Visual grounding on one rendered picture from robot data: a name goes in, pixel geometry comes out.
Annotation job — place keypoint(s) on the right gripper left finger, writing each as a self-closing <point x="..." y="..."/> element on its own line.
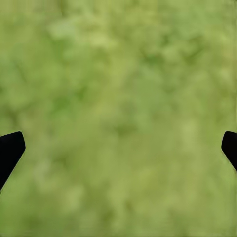
<point x="12" y="146"/>

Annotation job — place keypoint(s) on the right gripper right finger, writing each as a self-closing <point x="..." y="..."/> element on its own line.
<point x="229" y="147"/>

